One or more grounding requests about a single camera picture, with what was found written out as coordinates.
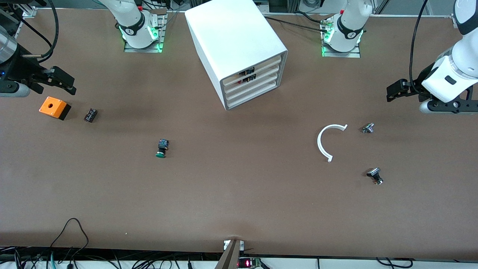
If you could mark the black red switch component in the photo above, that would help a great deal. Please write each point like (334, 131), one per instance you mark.
(247, 71)
(248, 78)

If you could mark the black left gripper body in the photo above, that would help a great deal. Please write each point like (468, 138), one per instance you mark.
(417, 86)

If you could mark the black head push button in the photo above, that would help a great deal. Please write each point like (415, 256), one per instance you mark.
(374, 175)

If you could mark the aluminium arm base plate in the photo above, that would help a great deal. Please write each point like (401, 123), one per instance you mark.
(341, 54)
(143, 50)

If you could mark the device with red light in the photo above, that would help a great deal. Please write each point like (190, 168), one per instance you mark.
(246, 263)

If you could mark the green push button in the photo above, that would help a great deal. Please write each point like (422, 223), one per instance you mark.
(162, 147)

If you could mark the white curved plastic arc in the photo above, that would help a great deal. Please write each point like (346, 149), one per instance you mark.
(319, 142)

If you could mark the small silver switch part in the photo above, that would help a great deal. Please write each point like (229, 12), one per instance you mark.
(368, 128)

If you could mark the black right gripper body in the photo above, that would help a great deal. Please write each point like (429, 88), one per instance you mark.
(21, 70)

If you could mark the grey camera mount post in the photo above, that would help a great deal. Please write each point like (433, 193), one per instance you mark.
(229, 257)

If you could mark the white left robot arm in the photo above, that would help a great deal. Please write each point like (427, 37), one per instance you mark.
(453, 74)

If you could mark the orange black button enclosure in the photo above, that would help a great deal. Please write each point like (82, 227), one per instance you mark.
(52, 106)

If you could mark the white post bracket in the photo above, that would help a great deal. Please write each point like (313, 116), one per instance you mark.
(226, 244)

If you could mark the small black contact block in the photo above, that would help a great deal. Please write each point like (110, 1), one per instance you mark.
(90, 115)

